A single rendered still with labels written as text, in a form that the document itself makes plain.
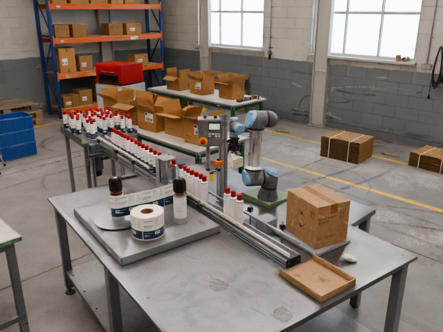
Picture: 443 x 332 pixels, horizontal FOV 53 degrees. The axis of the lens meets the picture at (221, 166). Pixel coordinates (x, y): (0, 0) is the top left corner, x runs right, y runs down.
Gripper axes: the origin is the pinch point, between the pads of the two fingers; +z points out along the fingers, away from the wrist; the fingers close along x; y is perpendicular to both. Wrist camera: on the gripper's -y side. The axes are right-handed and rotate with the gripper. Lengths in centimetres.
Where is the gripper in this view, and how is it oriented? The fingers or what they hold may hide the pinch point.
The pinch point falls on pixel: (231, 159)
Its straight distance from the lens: 364.7
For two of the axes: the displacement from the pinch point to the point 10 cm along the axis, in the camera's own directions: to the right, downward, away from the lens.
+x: 7.1, -2.4, 6.7
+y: 7.1, 2.5, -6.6
